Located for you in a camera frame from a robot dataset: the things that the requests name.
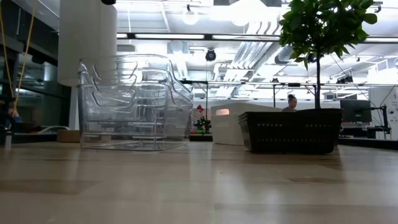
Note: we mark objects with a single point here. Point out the black perforated plastic basket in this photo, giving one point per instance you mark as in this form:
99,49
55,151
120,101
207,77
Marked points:
292,140
289,119
289,113

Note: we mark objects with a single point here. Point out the clear plastic storage bin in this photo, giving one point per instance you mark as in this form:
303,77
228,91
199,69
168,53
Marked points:
124,60
93,138

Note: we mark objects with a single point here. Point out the red and green toy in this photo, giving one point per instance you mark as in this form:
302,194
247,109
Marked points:
202,123

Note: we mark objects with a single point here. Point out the white plastic basket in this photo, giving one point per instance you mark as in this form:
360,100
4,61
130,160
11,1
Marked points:
227,130

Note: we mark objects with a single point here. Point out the person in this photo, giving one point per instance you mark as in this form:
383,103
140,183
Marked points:
290,104

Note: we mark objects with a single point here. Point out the white cylinder lamp wooden base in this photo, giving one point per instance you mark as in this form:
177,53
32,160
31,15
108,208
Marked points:
87,40

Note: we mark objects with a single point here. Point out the green leafy potted plant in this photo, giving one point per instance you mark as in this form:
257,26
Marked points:
323,28

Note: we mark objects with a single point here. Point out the black computer monitor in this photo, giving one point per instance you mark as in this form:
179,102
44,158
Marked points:
355,111

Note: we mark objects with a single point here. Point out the black round ceiling camera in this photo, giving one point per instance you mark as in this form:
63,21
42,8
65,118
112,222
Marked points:
210,55

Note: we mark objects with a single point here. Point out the black aluminium table frame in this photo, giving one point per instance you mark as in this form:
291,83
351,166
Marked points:
367,143

